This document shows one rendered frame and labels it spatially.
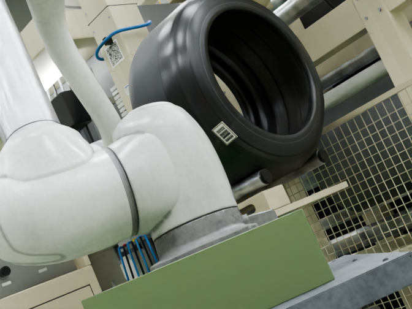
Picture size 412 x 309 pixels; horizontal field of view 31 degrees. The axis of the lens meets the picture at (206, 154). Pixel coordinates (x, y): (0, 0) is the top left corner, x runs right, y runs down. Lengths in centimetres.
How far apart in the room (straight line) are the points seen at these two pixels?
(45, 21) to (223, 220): 65
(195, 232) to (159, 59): 97
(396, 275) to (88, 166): 49
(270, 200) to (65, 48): 73
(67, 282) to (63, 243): 122
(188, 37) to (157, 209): 95
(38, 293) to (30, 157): 118
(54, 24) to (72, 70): 10
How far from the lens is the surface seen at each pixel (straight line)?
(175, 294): 107
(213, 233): 116
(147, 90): 208
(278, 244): 107
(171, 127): 119
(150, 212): 116
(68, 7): 314
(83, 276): 239
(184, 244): 116
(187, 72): 198
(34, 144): 117
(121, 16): 250
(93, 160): 116
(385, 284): 101
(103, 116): 159
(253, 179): 204
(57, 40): 161
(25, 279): 235
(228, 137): 196
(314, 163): 225
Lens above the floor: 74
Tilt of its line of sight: 8 degrees up
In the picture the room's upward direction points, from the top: 24 degrees counter-clockwise
